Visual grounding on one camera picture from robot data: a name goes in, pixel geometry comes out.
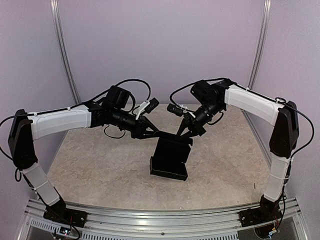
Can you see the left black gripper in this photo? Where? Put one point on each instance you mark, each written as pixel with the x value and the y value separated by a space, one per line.
pixel 141 128

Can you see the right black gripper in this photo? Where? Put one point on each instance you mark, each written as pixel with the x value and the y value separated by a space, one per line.
pixel 194 130

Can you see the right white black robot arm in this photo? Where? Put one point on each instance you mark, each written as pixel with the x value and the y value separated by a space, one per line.
pixel 215 95

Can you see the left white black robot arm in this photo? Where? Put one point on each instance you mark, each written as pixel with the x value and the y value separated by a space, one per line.
pixel 104 109

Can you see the small circuit board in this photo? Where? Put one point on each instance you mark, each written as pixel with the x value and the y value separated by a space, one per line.
pixel 63 231

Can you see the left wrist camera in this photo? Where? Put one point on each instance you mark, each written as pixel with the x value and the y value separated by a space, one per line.
pixel 146 107

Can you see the front aluminium frame rail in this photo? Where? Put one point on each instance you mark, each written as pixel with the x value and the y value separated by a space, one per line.
pixel 104 223

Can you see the right vertical aluminium post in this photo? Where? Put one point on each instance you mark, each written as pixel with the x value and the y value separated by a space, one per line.
pixel 260 44

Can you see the vertical aluminium post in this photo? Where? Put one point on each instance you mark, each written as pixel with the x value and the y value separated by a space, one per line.
pixel 260 44
pixel 54 5

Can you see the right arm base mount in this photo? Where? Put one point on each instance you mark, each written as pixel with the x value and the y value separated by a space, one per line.
pixel 266 211

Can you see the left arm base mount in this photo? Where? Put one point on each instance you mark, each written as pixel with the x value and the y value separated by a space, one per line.
pixel 59 213

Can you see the left vertical aluminium post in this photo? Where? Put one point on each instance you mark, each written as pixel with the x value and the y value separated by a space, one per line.
pixel 54 5

